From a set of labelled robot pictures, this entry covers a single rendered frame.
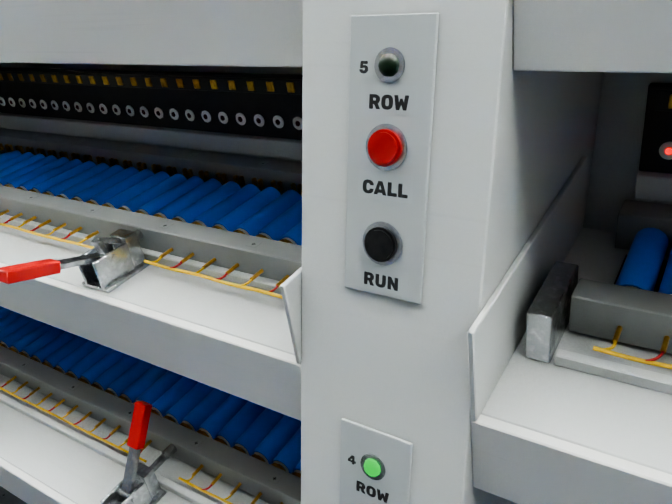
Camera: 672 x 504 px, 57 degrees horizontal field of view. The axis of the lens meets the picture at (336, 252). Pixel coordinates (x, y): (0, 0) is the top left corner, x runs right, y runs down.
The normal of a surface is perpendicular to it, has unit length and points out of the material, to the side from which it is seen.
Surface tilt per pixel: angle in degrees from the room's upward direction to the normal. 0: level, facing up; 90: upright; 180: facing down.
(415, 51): 90
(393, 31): 90
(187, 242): 107
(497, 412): 17
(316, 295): 90
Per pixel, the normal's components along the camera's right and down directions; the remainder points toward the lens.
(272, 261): -0.53, 0.49
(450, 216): -0.54, 0.22
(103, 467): -0.14, -0.86
